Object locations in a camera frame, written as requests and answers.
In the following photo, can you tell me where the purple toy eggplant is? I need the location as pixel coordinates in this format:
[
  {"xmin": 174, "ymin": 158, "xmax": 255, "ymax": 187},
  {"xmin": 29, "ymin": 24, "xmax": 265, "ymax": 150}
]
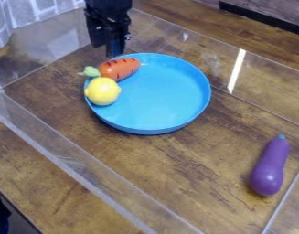
[{"xmin": 250, "ymin": 134, "xmax": 290, "ymax": 197}]

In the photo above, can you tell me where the blue round tray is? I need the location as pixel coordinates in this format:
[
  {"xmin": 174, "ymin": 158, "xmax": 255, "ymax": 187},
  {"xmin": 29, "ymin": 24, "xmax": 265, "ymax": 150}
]
[{"xmin": 87, "ymin": 53, "xmax": 211, "ymax": 135}]

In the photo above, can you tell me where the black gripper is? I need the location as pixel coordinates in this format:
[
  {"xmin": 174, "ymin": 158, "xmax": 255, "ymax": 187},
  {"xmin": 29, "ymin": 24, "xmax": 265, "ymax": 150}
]
[{"xmin": 84, "ymin": 0, "xmax": 132, "ymax": 58}]

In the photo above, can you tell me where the clear acrylic enclosure wall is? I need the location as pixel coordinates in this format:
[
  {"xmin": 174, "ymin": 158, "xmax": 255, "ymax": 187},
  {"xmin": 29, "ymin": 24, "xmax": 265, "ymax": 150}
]
[{"xmin": 0, "ymin": 0, "xmax": 299, "ymax": 234}]

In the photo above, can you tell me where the yellow toy lemon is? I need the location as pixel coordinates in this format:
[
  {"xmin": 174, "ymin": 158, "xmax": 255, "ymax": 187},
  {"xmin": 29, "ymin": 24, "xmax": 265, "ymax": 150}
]
[{"xmin": 84, "ymin": 78, "xmax": 122, "ymax": 106}]

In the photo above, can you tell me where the orange toy carrot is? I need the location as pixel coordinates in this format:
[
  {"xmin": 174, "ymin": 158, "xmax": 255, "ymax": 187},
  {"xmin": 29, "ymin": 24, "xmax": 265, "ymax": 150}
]
[{"xmin": 79, "ymin": 58, "xmax": 140, "ymax": 81}]

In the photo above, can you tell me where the white grid curtain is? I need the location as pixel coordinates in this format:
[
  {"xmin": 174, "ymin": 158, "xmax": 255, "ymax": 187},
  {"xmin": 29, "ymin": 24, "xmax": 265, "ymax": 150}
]
[{"xmin": 0, "ymin": 0, "xmax": 84, "ymax": 49}]

